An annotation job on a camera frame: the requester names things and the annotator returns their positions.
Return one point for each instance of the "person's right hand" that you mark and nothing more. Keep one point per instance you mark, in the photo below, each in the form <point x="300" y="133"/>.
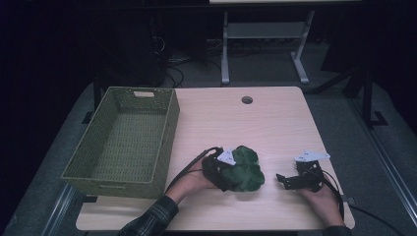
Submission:
<point x="323" y="205"/>

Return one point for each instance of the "green woven basket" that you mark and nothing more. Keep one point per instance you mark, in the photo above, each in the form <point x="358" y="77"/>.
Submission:
<point x="98" y="164"/>

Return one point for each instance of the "black metal stand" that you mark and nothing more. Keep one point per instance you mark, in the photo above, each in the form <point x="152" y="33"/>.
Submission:
<point x="368" y="98"/>

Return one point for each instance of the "grey metal table frame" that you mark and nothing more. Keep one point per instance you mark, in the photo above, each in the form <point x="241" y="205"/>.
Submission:
<point x="262" y="30"/>

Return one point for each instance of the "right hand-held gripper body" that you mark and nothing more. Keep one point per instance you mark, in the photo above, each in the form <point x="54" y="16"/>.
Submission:
<point x="309" y="177"/>

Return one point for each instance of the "person's left hand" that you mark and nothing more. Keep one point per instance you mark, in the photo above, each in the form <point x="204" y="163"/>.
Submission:
<point x="190" y="183"/>

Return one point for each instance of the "green fleece pet garment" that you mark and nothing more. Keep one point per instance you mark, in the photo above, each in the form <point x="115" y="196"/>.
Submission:
<point x="246" y="173"/>

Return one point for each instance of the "grey table clamp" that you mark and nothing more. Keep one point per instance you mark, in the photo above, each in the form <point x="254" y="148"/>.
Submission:
<point x="348" y="200"/>

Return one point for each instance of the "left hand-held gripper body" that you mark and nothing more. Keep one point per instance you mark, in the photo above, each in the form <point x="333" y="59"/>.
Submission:
<point x="211" y="170"/>

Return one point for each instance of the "aluminium rail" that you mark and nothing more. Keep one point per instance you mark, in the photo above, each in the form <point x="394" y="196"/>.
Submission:
<point x="60" y="206"/>
<point x="387" y="157"/>

